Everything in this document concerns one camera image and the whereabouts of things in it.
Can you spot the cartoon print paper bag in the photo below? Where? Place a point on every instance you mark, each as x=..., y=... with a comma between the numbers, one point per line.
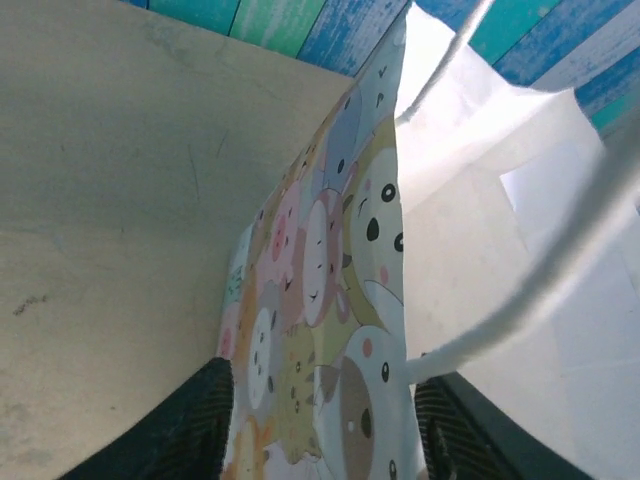
x=350, y=250

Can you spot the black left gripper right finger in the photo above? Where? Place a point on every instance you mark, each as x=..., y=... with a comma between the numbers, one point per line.
x=475, y=440

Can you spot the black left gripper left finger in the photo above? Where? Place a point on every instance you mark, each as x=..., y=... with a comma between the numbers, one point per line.
x=175, y=440

